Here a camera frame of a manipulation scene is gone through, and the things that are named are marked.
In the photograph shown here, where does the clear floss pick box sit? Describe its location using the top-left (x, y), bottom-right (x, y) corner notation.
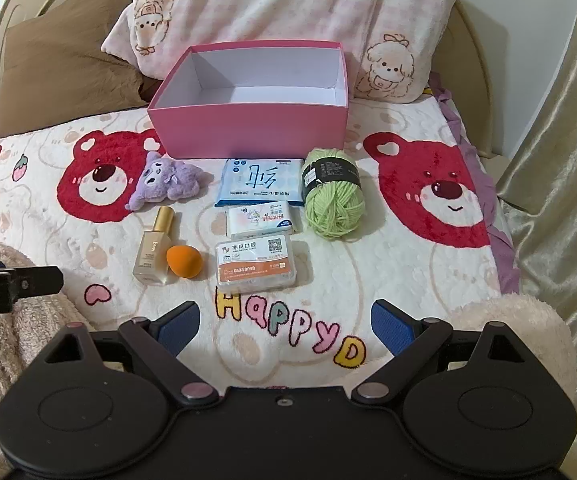
top-left (215, 237), bottom-right (298, 292)

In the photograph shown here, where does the orange makeup sponge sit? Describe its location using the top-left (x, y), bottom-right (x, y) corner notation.
top-left (166, 245), bottom-right (203, 278)

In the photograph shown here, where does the red bear printed blanket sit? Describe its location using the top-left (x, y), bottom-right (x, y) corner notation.
top-left (0, 95), bottom-right (519, 396)

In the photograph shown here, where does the pink cardboard box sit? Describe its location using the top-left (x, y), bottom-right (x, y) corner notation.
top-left (147, 44), bottom-right (350, 160)

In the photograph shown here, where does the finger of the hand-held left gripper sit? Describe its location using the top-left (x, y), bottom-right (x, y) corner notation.
top-left (8, 266), bottom-right (65, 305)

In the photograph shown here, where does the green yarn ball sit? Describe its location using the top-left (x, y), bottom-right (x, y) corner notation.
top-left (302, 147), bottom-right (367, 241)

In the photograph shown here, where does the brown pillow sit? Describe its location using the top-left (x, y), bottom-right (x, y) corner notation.
top-left (0, 0), bottom-right (156, 138)

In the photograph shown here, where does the blue wet wipes pack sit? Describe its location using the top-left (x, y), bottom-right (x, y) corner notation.
top-left (215, 157), bottom-right (305, 208)

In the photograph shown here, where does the purple plush toy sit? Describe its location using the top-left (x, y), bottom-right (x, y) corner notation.
top-left (125, 152), bottom-right (208, 212)

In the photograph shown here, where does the purple ruffled bedsheet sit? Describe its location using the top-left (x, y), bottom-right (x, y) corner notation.
top-left (428, 72), bottom-right (521, 296)

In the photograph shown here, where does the small white tissue pack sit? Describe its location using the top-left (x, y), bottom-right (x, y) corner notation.
top-left (225, 201), bottom-right (296, 240)

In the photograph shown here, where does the gold-capped foundation bottle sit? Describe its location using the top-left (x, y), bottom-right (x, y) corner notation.
top-left (132, 206), bottom-right (176, 287)

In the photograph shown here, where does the pink printed pillow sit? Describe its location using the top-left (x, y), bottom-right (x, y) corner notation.
top-left (101, 0), bottom-right (475, 106)

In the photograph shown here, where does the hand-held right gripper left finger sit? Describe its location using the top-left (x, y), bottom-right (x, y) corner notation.
top-left (43, 300), bottom-right (220, 406)

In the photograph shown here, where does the gold curtain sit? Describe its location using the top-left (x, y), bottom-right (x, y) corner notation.
top-left (495, 0), bottom-right (577, 391)

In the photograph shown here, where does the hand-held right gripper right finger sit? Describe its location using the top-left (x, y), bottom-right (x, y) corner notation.
top-left (351, 299), bottom-right (535, 406)

